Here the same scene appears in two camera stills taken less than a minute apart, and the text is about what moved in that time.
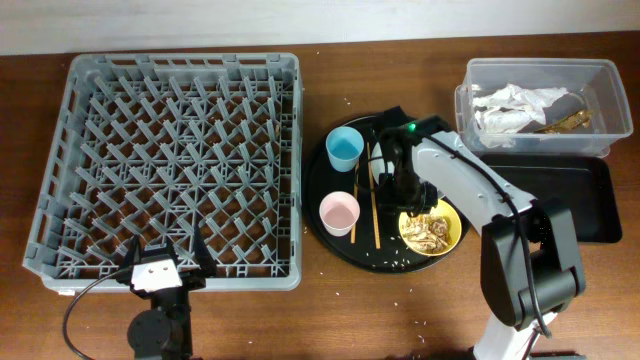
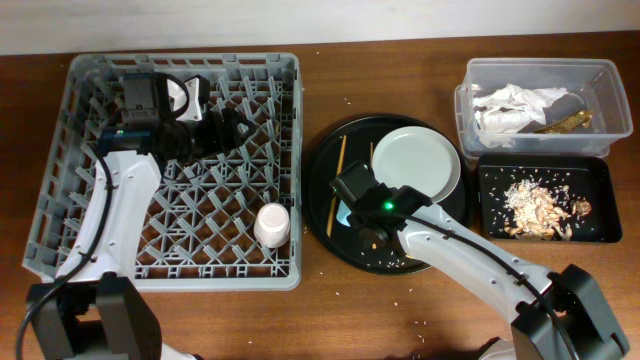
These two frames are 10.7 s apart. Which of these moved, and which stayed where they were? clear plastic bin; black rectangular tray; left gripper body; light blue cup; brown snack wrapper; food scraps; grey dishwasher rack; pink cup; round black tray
Moved: light blue cup; pink cup; left gripper body; food scraps
Stayed: grey dishwasher rack; clear plastic bin; black rectangular tray; round black tray; brown snack wrapper
